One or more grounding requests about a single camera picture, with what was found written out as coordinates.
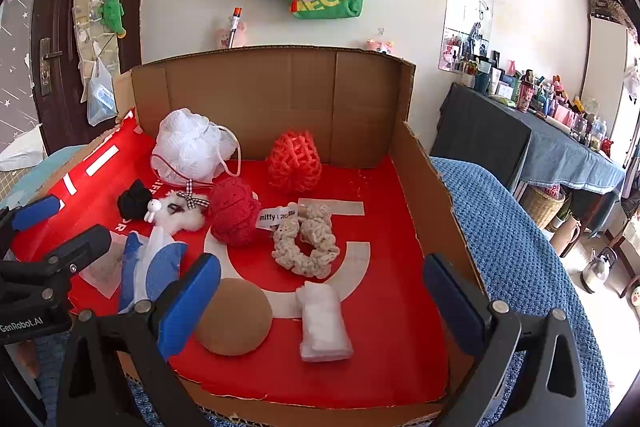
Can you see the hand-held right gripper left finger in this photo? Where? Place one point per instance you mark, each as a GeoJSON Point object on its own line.
{"type": "Point", "coordinates": [187, 302]}

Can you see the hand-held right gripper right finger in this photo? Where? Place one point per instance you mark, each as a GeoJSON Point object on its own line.
{"type": "Point", "coordinates": [452, 302]}

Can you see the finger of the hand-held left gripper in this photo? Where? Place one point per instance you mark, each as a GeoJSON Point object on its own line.
{"type": "Point", "coordinates": [35, 213]}
{"type": "Point", "coordinates": [85, 247]}

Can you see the clear paper packet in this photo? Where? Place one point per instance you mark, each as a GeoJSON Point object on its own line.
{"type": "Point", "coordinates": [102, 267]}

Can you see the blue cloth white mesh edge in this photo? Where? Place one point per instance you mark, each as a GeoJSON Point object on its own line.
{"type": "Point", "coordinates": [160, 264]}

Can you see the tan round sponge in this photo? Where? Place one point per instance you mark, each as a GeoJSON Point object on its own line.
{"type": "Point", "coordinates": [235, 319]}

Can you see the black fluffy scrunchie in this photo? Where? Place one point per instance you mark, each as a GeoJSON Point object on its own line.
{"type": "Point", "coordinates": [134, 199]}

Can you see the white plush toy checked bow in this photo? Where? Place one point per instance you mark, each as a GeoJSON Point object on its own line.
{"type": "Point", "coordinates": [177, 214]}

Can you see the red knit ball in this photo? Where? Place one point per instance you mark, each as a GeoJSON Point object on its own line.
{"type": "Point", "coordinates": [235, 212]}

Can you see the white tissue pack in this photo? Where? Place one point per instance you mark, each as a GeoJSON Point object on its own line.
{"type": "Point", "coordinates": [325, 324]}

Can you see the cream knit scrunchie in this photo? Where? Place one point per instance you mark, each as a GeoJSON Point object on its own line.
{"type": "Point", "coordinates": [312, 257]}

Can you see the white mesh bath pouf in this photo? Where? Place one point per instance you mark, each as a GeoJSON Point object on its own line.
{"type": "Point", "coordinates": [190, 144]}

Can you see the red mesh bath pouf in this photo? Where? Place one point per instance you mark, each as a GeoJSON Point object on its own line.
{"type": "Point", "coordinates": [292, 162]}

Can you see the brown cardboard box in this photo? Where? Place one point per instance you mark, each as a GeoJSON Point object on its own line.
{"type": "Point", "coordinates": [280, 102]}

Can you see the white crumpled paper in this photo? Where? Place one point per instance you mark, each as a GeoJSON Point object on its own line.
{"type": "Point", "coordinates": [20, 152]}

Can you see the red printed plastic bag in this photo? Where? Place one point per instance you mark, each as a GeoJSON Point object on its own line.
{"type": "Point", "coordinates": [395, 257]}

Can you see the blue knit blanket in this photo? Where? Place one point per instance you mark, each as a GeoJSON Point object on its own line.
{"type": "Point", "coordinates": [510, 247]}

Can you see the wicker basket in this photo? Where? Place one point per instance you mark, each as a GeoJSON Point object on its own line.
{"type": "Point", "coordinates": [542, 207]}

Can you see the clear hanging plastic bag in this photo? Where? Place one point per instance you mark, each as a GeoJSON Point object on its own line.
{"type": "Point", "coordinates": [102, 99]}

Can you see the beige jug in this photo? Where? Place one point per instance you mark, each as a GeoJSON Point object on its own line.
{"type": "Point", "coordinates": [567, 234]}

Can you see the white kettle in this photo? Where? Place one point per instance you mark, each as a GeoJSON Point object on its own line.
{"type": "Point", "coordinates": [597, 272]}

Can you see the table with denim cloth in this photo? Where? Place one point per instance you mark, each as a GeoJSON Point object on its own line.
{"type": "Point", "coordinates": [500, 137]}

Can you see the beige hanging fabric organizer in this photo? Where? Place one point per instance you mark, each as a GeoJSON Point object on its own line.
{"type": "Point", "coordinates": [87, 17]}

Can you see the dark brown door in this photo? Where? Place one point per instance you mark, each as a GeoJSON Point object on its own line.
{"type": "Point", "coordinates": [55, 7]}

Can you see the green plush toy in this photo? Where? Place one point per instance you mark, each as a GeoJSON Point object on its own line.
{"type": "Point", "coordinates": [112, 12]}

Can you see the row of cosmetic bottles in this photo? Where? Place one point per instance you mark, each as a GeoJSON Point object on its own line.
{"type": "Point", "coordinates": [530, 94]}

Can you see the pink pig plush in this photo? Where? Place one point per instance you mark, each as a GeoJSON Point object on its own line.
{"type": "Point", "coordinates": [222, 37]}

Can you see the orange capped marker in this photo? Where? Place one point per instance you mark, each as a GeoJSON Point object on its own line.
{"type": "Point", "coordinates": [234, 29]}

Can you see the pink deer plush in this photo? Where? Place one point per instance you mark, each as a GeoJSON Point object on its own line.
{"type": "Point", "coordinates": [380, 46]}

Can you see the white wardrobe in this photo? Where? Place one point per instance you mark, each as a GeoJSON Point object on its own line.
{"type": "Point", "coordinates": [605, 72]}

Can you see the leopard print case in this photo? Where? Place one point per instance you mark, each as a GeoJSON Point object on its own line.
{"type": "Point", "coordinates": [605, 7]}

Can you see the black clothes pile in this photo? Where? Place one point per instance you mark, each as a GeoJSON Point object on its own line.
{"type": "Point", "coordinates": [627, 2]}

